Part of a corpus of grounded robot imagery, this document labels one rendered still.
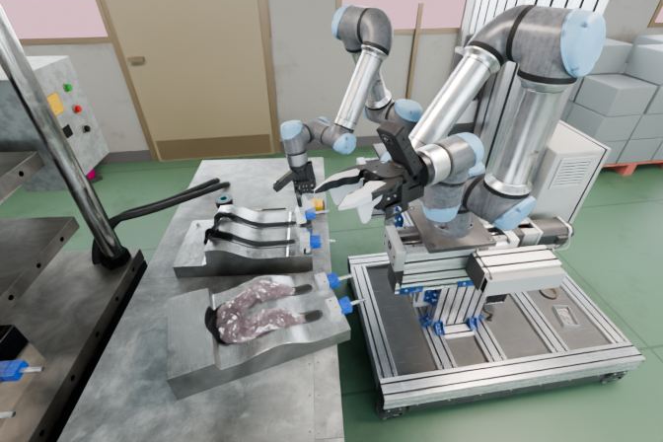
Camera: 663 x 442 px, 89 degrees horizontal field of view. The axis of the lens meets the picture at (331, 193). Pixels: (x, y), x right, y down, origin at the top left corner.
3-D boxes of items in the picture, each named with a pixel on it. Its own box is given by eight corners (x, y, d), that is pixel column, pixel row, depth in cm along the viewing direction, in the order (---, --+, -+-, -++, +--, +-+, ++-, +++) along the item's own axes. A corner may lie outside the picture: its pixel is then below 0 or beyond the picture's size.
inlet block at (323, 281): (349, 274, 121) (349, 264, 118) (354, 285, 118) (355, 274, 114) (315, 285, 118) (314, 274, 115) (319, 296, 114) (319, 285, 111)
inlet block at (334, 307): (361, 298, 113) (362, 287, 110) (368, 310, 109) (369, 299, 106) (325, 310, 109) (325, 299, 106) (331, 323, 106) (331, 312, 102)
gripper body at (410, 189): (385, 222, 58) (432, 199, 64) (384, 178, 54) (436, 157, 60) (357, 205, 64) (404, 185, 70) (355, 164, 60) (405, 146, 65)
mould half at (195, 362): (323, 277, 124) (322, 257, 118) (350, 339, 104) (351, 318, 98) (178, 320, 110) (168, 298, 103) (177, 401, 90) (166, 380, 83)
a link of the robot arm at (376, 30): (412, 21, 111) (354, 159, 120) (386, 18, 117) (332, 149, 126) (397, 2, 102) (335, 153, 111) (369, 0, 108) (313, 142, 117)
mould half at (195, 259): (312, 226, 147) (311, 201, 140) (313, 271, 126) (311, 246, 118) (195, 231, 145) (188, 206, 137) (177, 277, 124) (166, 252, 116)
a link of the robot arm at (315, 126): (338, 140, 127) (317, 150, 120) (318, 131, 133) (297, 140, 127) (338, 120, 122) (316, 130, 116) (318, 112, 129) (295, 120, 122)
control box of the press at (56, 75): (180, 305, 209) (77, 55, 124) (163, 351, 184) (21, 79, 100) (143, 307, 208) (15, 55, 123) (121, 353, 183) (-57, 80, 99)
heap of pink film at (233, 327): (293, 282, 115) (291, 266, 110) (309, 327, 101) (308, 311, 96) (214, 305, 107) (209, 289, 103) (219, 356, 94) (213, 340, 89)
